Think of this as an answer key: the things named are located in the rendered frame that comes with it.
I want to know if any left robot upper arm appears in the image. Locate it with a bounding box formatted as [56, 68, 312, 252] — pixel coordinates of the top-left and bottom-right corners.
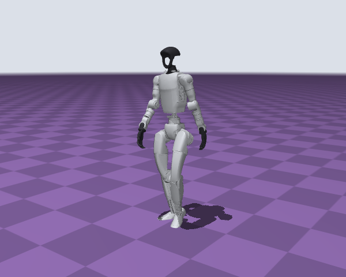
[178, 74, 197, 110]

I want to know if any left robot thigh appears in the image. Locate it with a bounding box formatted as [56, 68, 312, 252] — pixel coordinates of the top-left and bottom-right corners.
[169, 129, 194, 186]

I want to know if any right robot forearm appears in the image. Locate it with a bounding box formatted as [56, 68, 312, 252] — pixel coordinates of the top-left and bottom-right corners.
[139, 106, 155, 130]

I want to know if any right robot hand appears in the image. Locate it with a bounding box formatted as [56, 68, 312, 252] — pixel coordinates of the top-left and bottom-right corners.
[137, 123, 146, 148]

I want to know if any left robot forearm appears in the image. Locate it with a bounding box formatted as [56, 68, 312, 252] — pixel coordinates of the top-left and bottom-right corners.
[192, 100, 206, 131]

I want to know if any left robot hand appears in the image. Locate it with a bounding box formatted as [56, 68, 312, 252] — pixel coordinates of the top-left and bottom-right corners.
[199, 127, 207, 150]

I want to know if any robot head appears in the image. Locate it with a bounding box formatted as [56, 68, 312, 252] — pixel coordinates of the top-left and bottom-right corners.
[160, 47, 180, 74]

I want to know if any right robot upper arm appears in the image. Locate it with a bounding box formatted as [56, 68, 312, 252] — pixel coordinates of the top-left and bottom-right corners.
[148, 75, 160, 109]

